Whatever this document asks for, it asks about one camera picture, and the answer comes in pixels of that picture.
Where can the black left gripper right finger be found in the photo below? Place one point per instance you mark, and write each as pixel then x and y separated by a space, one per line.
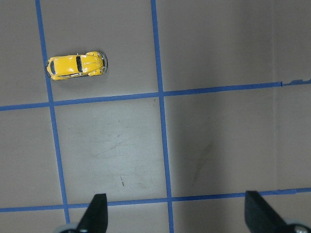
pixel 260 217

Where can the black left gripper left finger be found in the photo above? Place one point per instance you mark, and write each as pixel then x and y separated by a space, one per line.
pixel 95 218

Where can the yellow toy beetle car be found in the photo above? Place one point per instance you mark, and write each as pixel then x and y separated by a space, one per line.
pixel 93 63

